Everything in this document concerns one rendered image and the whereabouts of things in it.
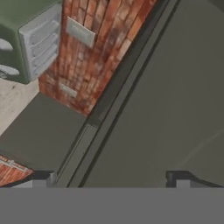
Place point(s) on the small white wall plate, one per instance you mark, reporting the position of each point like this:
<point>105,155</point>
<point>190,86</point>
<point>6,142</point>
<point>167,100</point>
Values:
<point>68,91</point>

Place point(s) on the green appliance with white grille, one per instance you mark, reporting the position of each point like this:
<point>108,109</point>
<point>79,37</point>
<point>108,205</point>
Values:
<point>17,17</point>

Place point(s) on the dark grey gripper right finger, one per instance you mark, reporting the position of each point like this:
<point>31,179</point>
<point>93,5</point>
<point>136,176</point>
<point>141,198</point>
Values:
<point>179,175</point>

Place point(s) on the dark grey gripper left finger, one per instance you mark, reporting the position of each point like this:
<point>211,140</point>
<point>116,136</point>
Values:
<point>43,176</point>

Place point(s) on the grey cabinet door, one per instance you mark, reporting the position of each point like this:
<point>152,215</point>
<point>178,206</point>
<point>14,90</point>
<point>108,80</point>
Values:
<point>175,102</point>

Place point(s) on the large white wall plate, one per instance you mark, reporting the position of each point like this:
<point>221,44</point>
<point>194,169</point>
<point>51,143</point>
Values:
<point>79,31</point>

